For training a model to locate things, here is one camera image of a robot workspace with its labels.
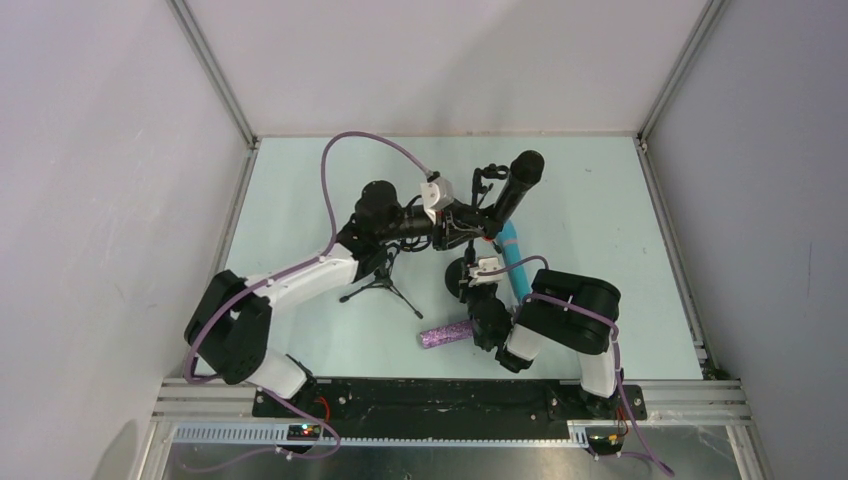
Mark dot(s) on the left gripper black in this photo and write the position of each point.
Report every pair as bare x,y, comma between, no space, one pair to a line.
468,221

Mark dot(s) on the black round base mic stand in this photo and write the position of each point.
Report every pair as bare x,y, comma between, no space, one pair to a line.
457,270

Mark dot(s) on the purple glitter microphone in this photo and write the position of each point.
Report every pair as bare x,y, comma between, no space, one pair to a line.
446,334

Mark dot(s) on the black microphone orange end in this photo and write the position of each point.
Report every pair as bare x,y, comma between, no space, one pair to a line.
525,172

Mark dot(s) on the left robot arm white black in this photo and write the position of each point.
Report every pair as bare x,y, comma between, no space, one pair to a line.
228,334

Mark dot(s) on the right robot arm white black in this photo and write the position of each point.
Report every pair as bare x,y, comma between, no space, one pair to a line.
571,310

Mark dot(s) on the tripod stand with clip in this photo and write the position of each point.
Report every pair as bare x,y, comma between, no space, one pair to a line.
479,188

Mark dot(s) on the blue toy microphone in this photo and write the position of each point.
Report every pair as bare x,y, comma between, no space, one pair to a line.
507,240

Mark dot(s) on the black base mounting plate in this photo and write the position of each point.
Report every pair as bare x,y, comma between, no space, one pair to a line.
438,409

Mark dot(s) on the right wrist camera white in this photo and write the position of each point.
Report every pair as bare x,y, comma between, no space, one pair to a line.
485,270

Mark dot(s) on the tripod stand with shock mount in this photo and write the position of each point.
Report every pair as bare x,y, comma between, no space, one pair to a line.
382,279

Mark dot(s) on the aluminium frame rail front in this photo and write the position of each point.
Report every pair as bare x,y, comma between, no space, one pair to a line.
245,413

